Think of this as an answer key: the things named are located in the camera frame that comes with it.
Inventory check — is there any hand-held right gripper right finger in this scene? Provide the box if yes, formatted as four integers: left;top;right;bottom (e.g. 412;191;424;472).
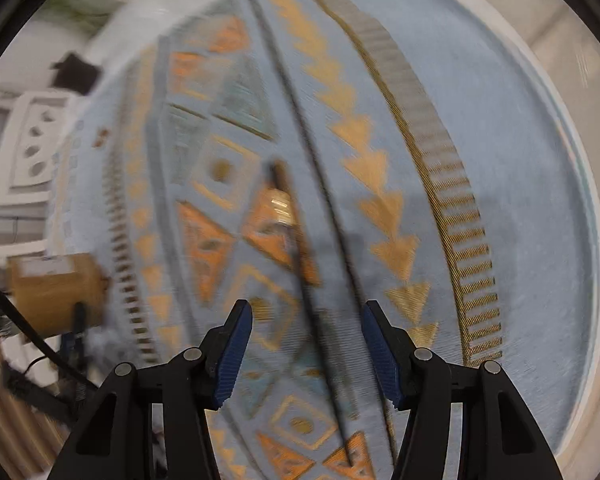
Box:
361;300;563;480

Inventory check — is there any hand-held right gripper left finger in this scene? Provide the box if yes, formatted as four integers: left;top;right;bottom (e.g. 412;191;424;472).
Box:
47;300;253;480

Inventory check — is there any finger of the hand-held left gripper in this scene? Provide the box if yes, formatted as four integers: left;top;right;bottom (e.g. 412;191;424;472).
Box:
62;301;88;361

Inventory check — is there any black chopstick with gold band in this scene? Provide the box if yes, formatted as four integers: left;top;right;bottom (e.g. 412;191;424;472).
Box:
269;161;358;467

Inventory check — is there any white dining chair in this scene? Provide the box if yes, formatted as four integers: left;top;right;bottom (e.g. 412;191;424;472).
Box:
0;91;81;206

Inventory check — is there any blue patterned table mat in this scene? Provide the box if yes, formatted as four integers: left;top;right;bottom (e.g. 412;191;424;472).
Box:
45;0;600;480

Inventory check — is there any dark brown clay pot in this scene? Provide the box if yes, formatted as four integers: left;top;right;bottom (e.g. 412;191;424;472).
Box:
50;52;103;96

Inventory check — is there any black cable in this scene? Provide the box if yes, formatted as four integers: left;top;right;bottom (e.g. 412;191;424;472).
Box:
0;269;98;393

